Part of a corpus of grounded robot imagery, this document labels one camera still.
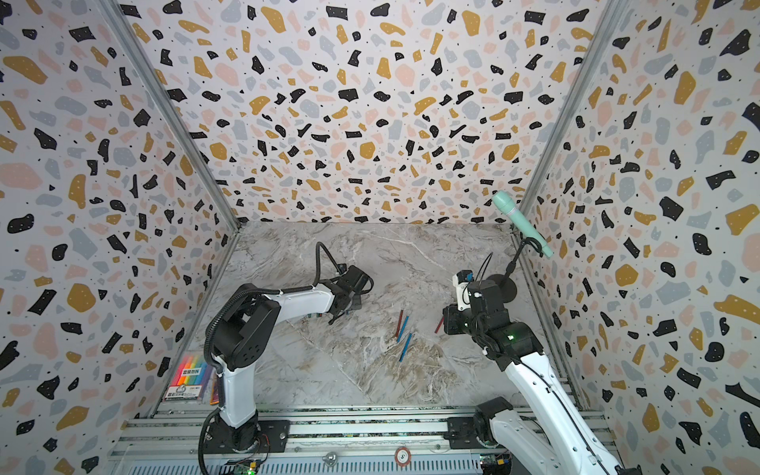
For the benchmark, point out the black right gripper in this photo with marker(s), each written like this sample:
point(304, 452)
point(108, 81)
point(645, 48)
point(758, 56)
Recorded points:
point(454, 316)

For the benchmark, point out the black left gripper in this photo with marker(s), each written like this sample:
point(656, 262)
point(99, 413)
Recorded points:
point(360, 303)

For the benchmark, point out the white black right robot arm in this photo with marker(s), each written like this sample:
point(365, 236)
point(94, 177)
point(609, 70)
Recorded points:
point(534, 386)

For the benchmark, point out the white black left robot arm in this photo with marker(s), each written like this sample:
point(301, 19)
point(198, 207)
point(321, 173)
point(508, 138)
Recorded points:
point(238, 335)

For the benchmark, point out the blue carving knife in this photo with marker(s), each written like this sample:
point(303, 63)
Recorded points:
point(406, 347)
point(402, 328)

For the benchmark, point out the black microphone stand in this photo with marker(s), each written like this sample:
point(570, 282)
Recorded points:
point(507, 286)

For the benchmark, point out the mint green microphone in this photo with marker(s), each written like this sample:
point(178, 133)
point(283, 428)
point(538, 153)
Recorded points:
point(506, 205)

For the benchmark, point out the rainbow knife set package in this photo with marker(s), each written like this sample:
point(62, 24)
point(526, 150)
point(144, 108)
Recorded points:
point(190, 380)

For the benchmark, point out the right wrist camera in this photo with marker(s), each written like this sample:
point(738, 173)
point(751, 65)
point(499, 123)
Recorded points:
point(461, 281)

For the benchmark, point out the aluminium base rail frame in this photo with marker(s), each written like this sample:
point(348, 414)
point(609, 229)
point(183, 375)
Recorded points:
point(365, 440)

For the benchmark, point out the aluminium corner post right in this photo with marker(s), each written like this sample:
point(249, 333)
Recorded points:
point(605, 30)

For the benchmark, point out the aluminium corner post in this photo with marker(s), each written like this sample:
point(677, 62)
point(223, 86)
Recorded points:
point(605, 30)
point(113, 15)

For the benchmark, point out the aluminium corner post left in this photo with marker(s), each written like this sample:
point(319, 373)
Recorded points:
point(113, 15)

